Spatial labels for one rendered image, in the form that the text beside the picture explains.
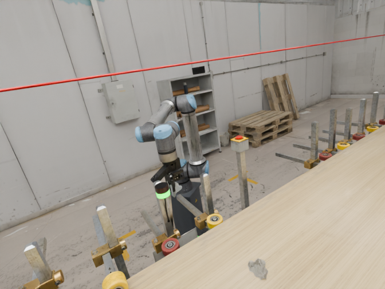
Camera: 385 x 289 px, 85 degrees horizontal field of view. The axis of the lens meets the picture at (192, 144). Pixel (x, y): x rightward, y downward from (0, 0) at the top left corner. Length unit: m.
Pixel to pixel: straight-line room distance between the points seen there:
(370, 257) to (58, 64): 3.55
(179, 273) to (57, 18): 3.38
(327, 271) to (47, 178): 3.44
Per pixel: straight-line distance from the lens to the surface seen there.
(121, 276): 0.92
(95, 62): 3.62
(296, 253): 0.99
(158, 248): 1.13
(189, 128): 1.67
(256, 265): 0.92
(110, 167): 3.78
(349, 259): 1.01
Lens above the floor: 1.61
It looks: 19 degrees down
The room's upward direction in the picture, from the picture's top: 10 degrees counter-clockwise
